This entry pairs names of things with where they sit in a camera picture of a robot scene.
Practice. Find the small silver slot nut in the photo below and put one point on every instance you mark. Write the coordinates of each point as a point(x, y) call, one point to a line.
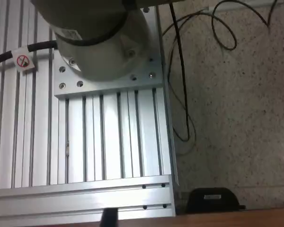
point(67, 146)

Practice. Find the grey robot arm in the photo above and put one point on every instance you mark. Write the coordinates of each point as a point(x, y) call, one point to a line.
point(97, 35)

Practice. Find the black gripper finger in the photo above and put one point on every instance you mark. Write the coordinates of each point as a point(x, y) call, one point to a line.
point(110, 218)

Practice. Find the white warning tag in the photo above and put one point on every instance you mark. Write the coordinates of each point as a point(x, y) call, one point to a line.
point(23, 61)

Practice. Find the black box under table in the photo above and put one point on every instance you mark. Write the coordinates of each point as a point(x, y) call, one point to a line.
point(210, 201)

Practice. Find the aluminium mounting plate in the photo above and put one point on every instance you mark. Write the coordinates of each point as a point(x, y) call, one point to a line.
point(97, 88)

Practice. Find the aluminium extrusion frame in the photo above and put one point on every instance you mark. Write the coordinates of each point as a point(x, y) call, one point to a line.
point(109, 194)

